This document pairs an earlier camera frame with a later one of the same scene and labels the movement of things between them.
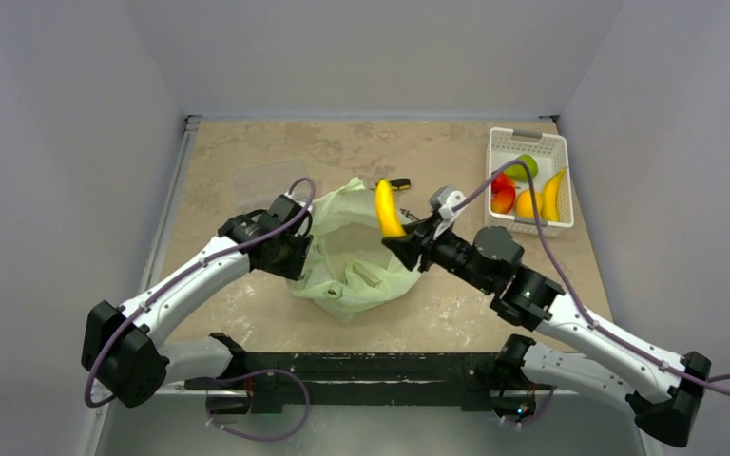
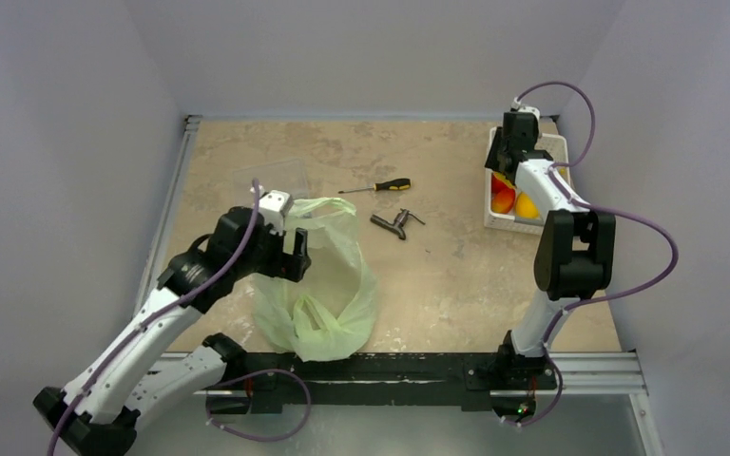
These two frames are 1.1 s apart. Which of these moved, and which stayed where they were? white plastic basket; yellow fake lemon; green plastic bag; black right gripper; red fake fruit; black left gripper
Moved: green plastic bag; black right gripper
Stayed: red fake fruit; white plastic basket; yellow fake lemon; black left gripper
